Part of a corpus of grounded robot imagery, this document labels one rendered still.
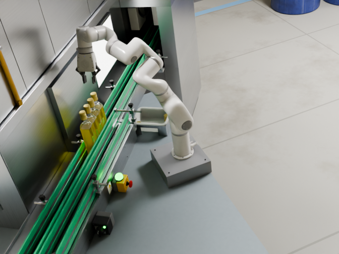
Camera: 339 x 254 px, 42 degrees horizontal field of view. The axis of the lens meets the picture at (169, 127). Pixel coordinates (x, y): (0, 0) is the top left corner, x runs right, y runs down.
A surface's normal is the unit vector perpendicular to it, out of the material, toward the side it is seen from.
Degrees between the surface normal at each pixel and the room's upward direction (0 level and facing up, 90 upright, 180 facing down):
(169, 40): 90
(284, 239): 0
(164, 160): 1
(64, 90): 90
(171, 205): 0
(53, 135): 90
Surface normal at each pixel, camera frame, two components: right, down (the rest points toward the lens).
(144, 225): -0.11, -0.78
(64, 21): 0.97, 0.06
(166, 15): -0.23, 0.62
